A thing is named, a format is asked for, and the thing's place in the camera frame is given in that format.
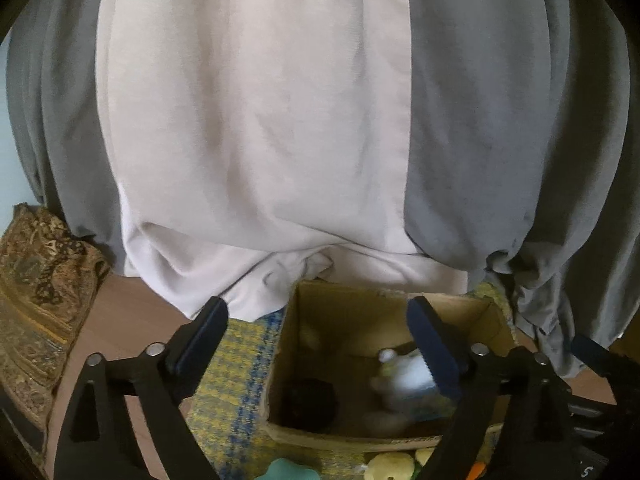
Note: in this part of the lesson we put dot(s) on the teal plastic toy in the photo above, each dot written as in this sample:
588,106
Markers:
290,471

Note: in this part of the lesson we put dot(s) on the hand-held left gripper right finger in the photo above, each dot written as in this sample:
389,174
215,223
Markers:
435,355

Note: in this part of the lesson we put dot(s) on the yellow duck plush toy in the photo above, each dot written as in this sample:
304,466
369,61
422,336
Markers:
392,466

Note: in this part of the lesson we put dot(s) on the yellow blue plaid mat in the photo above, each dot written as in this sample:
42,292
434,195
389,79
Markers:
225,410

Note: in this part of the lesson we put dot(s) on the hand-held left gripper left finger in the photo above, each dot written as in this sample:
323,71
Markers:
200,345

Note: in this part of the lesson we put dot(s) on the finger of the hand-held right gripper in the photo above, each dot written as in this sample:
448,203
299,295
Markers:
597,354

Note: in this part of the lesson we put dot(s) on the pale pink curtain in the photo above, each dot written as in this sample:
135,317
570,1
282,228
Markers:
250,110

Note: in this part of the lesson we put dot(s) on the grey curtain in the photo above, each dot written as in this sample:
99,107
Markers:
60,135
500,110

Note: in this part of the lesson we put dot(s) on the patterned brown cushion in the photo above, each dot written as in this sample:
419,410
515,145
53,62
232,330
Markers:
35,300

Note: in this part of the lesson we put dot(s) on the brown cardboard box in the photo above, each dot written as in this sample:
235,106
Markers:
350,320

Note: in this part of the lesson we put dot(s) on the white plush toy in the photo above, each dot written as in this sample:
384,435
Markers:
405,375

